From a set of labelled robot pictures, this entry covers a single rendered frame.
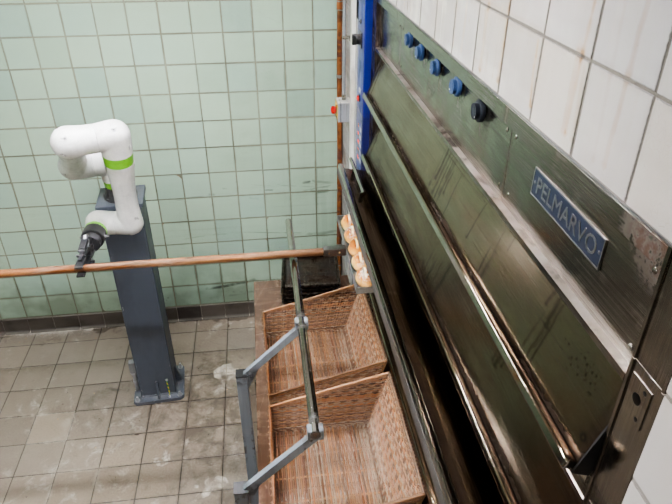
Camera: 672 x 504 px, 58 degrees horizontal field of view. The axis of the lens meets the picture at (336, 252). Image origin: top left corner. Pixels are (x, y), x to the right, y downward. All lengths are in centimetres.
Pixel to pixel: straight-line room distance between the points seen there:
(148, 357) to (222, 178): 107
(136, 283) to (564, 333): 239
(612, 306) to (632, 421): 15
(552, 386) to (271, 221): 282
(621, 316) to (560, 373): 18
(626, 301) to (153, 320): 265
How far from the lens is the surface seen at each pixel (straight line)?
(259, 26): 330
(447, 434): 142
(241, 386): 224
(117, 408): 360
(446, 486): 130
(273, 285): 329
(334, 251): 238
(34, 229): 391
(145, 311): 321
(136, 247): 301
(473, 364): 144
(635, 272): 87
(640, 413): 88
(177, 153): 352
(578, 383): 102
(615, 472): 97
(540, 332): 111
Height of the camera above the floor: 246
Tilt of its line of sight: 32 degrees down
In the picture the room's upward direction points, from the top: straight up
